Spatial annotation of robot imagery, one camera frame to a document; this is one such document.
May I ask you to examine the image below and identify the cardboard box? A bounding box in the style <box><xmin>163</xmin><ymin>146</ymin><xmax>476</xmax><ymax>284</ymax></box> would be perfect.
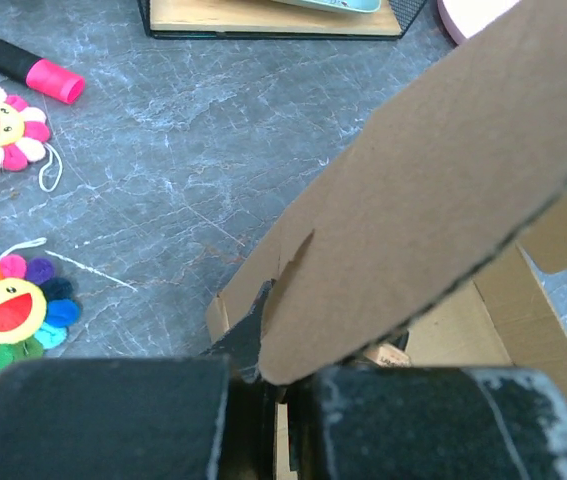
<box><xmin>205</xmin><ymin>0</ymin><xmax>567</xmax><ymax>480</ymax></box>

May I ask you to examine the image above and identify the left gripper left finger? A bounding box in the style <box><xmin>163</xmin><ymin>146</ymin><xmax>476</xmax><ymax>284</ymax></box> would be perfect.
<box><xmin>0</xmin><ymin>282</ymin><xmax>276</xmax><ymax>479</ymax></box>

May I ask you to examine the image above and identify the pink round plate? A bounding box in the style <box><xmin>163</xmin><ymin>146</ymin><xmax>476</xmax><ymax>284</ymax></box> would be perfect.
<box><xmin>437</xmin><ymin>0</ymin><xmax>518</xmax><ymax>45</ymax></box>

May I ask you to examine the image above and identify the pink flower plush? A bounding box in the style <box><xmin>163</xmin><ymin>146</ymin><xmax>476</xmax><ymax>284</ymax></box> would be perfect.
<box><xmin>0</xmin><ymin>88</ymin><xmax>63</xmax><ymax>193</ymax></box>

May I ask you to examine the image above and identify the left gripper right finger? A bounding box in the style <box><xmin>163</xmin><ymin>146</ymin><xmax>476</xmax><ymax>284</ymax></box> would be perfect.
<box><xmin>288</xmin><ymin>366</ymin><xmax>567</xmax><ymax>479</ymax></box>

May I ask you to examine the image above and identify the rainbow flower plush lower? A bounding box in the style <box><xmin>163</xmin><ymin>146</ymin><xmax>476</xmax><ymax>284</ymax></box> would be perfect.
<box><xmin>0</xmin><ymin>237</ymin><xmax>82</xmax><ymax>370</ymax></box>

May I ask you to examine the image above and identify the pink black highlighter pen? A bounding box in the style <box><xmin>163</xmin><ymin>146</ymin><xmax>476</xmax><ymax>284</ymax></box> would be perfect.
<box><xmin>0</xmin><ymin>39</ymin><xmax>85</xmax><ymax>104</ymax></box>

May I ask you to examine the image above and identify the black wire wooden shelf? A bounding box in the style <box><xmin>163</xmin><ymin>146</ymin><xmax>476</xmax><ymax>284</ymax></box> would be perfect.
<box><xmin>138</xmin><ymin>1</ymin><xmax>425</xmax><ymax>40</ymax></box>

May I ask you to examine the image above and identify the teal rectangular ceramic plate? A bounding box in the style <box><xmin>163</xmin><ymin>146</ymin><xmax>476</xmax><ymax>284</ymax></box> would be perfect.
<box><xmin>275</xmin><ymin>0</ymin><xmax>382</xmax><ymax>14</ymax></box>

